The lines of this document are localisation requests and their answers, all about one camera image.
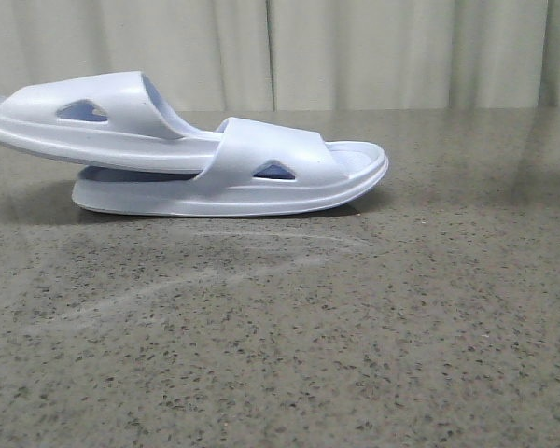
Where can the light blue slipper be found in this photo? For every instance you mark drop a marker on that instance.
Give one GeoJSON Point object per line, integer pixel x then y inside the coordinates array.
{"type": "Point", "coordinates": [258, 169]}
{"type": "Point", "coordinates": [116, 120]}

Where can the beige pleated curtain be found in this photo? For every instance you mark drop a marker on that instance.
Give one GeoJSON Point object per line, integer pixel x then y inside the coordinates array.
{"type": "Point", "coordinates": [295, 55]}

